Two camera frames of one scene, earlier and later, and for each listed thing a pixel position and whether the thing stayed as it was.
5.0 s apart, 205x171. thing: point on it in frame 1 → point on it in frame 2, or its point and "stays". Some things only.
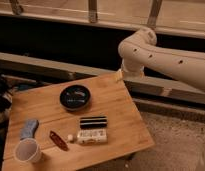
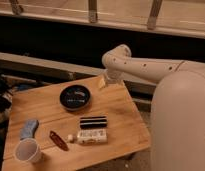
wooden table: (73, 127) stays
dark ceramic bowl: (74, 97) stays
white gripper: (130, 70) → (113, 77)
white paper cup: (27, 150) stays
